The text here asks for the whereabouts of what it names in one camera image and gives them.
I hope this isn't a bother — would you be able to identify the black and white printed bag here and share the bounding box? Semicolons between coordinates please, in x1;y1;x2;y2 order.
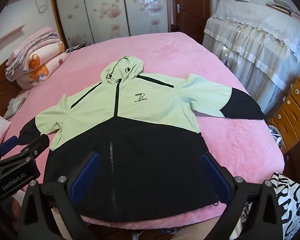
236;171;300;240

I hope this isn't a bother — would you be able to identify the brown wooden door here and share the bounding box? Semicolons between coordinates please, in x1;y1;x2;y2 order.
171;0;213;45

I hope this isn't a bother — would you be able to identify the floral sliding door wardrobe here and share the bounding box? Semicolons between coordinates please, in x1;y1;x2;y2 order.
49;0;174;49

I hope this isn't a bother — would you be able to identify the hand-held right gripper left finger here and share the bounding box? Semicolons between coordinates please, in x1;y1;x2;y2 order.
17;151;101;240

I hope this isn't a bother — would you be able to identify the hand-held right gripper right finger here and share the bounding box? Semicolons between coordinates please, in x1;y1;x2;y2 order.
200;152;287;240

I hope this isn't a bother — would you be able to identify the pink bear print quilt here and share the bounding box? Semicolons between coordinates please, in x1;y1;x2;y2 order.
14;41;65;72
16;52;69;89

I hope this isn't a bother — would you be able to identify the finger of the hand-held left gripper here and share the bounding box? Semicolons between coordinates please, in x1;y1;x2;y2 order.
0;134;50;167
0;135;18;166

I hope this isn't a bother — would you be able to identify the white wall cable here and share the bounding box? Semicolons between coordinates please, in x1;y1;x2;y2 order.
34;0;49;14

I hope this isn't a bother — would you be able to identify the stack of books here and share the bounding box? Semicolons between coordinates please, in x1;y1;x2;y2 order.
265;0;300;20

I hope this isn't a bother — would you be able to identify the green and black hooded jacket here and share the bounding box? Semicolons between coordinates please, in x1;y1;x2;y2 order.
18;56;265;223

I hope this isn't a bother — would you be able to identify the person's left forearm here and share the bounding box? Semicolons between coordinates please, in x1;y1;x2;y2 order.
5;190;24;220

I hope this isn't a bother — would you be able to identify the pink fleece bed blanket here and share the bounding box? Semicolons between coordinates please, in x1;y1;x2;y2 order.
4;31;284;230

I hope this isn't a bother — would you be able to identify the wooden wall shelf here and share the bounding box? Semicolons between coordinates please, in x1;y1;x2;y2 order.
0;24;25;47

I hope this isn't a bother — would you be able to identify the wooden drawer cabinet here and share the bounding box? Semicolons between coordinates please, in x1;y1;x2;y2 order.
267;76;300;153

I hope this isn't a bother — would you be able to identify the wooden headboard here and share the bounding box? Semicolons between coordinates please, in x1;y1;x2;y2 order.
0;60;23;120

